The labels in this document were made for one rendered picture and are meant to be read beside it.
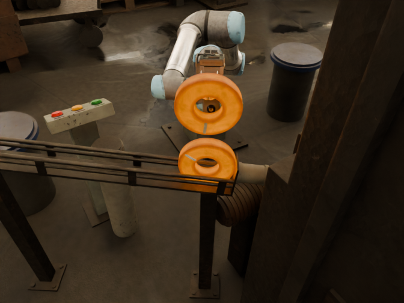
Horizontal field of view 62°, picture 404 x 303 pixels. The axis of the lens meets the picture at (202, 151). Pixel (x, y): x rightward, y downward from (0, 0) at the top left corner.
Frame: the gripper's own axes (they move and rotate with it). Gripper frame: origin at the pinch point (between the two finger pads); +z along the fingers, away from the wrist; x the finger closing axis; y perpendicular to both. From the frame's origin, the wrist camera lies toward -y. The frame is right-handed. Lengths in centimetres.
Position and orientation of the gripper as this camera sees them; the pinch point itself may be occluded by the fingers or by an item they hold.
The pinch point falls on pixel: (208, 98)
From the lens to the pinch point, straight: 77.4
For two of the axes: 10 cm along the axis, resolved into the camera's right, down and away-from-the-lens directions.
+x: 10.0, 0.3, -0.2
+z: -0.4, 4.7, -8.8
